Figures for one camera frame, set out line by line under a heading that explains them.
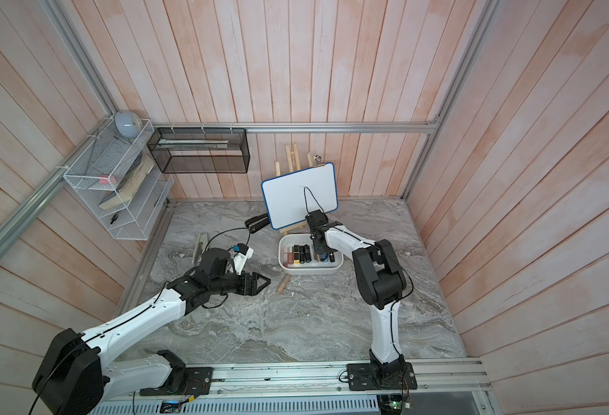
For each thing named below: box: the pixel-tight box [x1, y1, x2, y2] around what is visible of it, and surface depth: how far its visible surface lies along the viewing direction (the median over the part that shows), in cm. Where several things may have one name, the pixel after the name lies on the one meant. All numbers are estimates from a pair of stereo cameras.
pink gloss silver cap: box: [287, 244, 295, 265], surface depth 102 cm
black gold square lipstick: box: [293, 244, 301, 265], surface depth 101 cm
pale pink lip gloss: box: [282, 246, 289, 266], surface depth 100 cm
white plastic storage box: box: [277, 233, 344, 274], surface depth 100 cm
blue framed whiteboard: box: [261, 162, 339, 230], surface depth 97 cm
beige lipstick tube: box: [276, 274, 292, 296], surface depth 95 cm
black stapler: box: [244, 212, 270, 234], surface depth 112 cm
